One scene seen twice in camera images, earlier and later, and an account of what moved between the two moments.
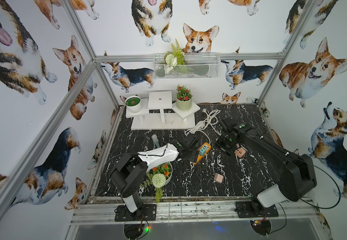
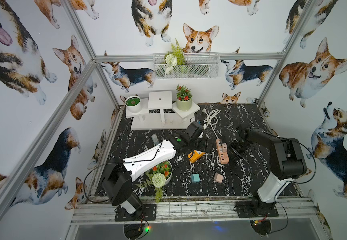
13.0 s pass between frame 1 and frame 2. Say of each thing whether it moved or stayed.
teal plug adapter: moved
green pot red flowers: stayed
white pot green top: stayed
